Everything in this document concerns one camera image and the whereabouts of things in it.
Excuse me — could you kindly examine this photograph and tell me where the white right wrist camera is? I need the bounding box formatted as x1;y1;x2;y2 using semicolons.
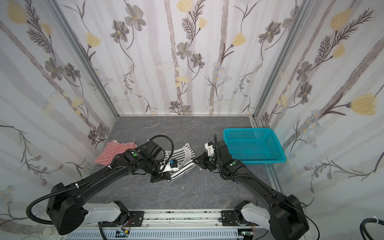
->
205;142;215;158

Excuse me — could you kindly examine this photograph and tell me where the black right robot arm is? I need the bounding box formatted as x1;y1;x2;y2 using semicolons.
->
193;142;310;240

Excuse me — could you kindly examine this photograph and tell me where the black corrugated cable conduit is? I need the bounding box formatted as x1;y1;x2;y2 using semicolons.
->
25;134;175;226

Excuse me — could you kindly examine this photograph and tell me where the red white striped tank top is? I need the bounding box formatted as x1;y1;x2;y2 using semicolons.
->
94;140;137;166

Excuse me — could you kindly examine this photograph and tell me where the teal plastic basket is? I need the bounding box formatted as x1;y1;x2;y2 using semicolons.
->
223;128;287;165

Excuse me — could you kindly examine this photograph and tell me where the black white striped tank top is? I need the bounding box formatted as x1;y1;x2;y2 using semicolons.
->
165;143;196;183

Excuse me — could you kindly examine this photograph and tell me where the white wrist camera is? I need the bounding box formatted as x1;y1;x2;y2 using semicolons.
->
205;142;215;158
158;160;179;173

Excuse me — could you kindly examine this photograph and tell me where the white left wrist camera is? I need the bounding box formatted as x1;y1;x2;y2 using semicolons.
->
158;160;179;173

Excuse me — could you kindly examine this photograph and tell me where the white slotted cable duct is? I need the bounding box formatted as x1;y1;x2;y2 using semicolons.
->
64;229;244;240

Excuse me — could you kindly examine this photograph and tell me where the black cable bundle right corner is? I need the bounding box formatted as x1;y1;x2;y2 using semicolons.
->
359;217;384;240

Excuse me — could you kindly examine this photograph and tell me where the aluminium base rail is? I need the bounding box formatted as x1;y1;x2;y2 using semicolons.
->
55;208;310;233

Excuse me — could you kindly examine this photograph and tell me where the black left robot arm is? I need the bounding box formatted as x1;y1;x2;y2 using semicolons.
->
47;139;174;235

